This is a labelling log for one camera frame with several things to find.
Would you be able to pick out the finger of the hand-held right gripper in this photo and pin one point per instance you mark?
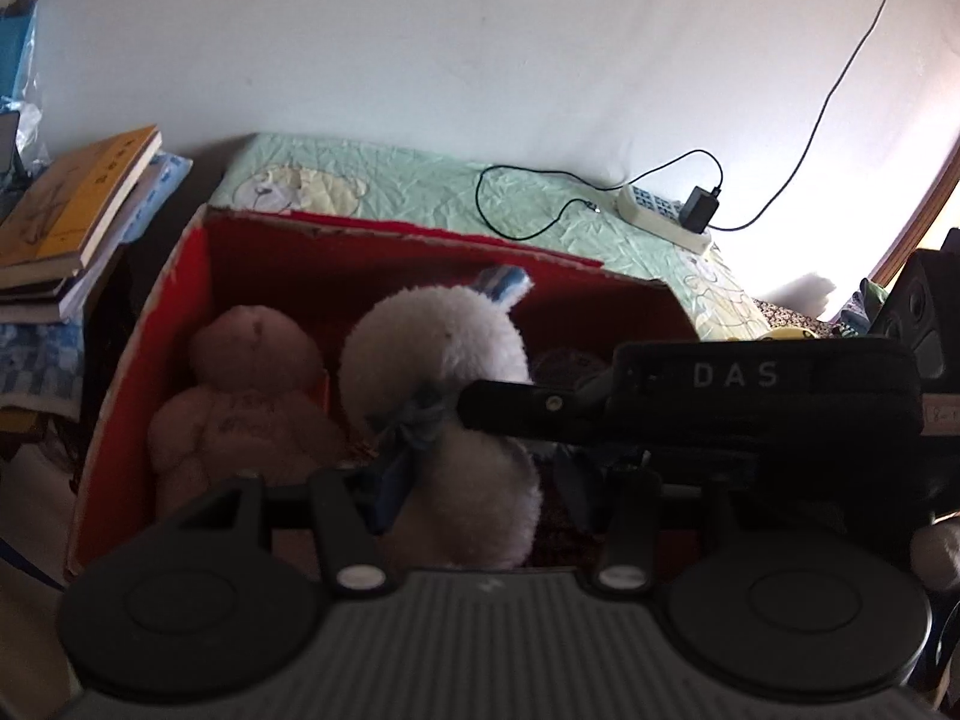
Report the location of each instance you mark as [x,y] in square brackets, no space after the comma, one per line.
[540,409]

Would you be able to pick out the black charger adapter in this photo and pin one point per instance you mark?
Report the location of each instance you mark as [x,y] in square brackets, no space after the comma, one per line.
[700,208]

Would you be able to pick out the blue checkered cloth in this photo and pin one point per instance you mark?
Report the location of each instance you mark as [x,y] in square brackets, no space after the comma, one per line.
[37,364]

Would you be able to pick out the blue plastic bag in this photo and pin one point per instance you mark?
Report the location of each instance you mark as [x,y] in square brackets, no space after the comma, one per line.
[15,67]

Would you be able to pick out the green plush toy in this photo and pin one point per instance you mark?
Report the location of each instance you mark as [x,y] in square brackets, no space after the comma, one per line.
[870,300]

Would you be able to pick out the dark grey plush toy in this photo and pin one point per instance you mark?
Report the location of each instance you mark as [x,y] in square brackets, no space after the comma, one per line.
[566,367]

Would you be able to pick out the white plush toy blue scarf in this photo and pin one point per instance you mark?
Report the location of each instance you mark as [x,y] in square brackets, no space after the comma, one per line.
[442,337]

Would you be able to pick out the red cardboard box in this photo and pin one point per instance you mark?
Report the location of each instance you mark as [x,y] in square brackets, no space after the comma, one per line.
[300,270]

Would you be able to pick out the pastel printed bed sheet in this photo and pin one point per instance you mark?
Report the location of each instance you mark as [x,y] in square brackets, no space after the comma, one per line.
[420,187]

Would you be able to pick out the stack of books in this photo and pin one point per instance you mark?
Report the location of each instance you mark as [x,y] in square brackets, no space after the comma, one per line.
[112,240]

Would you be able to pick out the patterned dark cloth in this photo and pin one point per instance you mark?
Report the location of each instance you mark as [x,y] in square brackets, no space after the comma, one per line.
[780,315]

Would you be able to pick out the white power strip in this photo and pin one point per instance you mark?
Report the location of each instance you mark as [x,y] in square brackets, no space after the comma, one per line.
[649,214]

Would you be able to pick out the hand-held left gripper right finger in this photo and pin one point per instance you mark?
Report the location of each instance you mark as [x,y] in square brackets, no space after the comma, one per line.
[628,532]

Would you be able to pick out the yellow book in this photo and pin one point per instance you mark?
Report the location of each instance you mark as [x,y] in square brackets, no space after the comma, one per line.
[67,202]

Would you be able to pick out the pink teddy bear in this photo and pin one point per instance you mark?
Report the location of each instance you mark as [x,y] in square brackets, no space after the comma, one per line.
[247,390]

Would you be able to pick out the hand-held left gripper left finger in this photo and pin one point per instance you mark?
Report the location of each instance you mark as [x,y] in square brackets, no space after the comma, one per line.
[352,525]

